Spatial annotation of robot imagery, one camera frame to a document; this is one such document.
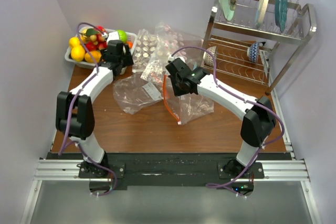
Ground clear zip bag orange zipper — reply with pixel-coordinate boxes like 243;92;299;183
163;75;214;125

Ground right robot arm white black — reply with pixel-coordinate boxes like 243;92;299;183
166;57;276;178

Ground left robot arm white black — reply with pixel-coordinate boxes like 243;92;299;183
56;40;133;178

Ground clear bag pink dots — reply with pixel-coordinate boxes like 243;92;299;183
141;23;203;84

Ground crumpled clear zip bag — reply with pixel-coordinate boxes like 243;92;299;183
113;73;163;114

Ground red lychee bunch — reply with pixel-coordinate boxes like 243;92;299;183
89;33;107;50

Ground yellow mango fruit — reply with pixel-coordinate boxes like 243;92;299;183
84;50;102;63

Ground green lime fruit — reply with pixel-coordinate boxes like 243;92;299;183
116;30;128;44

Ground red apple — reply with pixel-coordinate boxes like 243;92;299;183
85;42;97;51

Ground yellow lemon front left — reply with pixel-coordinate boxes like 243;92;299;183
70;45;86;62

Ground blue white patterned bowl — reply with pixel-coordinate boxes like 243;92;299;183
247;42;260;63

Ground steel dish rack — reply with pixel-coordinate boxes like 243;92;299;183
203;0;317;95

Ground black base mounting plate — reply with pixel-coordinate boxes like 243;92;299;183
77;153;264;193

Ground white cream plate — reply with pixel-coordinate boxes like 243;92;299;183
255;0;269;29

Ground teal blue plate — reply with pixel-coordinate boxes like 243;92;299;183
275;0;288;34

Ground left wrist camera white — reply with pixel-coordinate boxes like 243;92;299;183
106;31;121;42

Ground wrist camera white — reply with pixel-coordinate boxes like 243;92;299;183
106;31;121;42
167;56;176;63

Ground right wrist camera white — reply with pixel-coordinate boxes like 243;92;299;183
167;56;176;63

